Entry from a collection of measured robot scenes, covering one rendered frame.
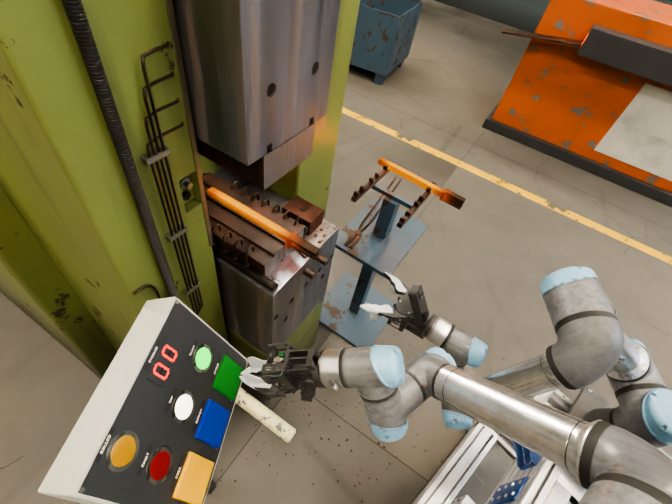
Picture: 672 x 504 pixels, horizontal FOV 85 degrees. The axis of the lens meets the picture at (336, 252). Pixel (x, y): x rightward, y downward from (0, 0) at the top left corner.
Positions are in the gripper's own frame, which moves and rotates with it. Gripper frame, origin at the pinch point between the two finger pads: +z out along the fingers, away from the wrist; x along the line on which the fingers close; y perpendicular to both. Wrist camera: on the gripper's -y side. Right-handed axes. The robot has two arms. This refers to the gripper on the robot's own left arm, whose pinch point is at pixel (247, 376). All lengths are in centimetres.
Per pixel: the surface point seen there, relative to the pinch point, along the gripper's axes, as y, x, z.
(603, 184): -220, -284, -174
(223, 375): 2.5, 0.6, 4.5
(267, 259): -2.0, -37.9, 7.2
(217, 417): 0.0, 8.7, 4.5
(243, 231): 3.8, -46.3, 15.2
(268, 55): 49, -37, -23
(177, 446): 7.1, 16.3, 5.2
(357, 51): -66, -410, 37
